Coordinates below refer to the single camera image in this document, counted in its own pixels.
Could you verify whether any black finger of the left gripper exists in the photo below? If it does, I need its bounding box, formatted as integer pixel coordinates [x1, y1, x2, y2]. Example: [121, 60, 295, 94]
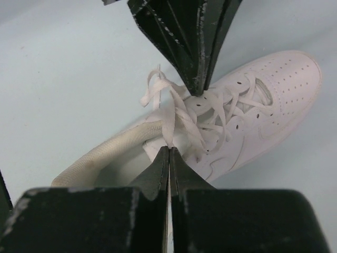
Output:
[127, 0, 241, 96]

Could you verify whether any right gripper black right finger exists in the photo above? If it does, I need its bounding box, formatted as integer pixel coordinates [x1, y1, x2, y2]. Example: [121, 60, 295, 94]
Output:
[169, 148, 330, 252]

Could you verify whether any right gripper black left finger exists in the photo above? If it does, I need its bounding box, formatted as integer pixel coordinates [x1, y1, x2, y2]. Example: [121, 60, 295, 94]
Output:
[1, 147, 169, 252]

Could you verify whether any white sneaker with laces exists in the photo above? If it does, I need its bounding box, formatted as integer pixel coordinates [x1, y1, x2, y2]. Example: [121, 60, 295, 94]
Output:
[52, 51, 322, 187]

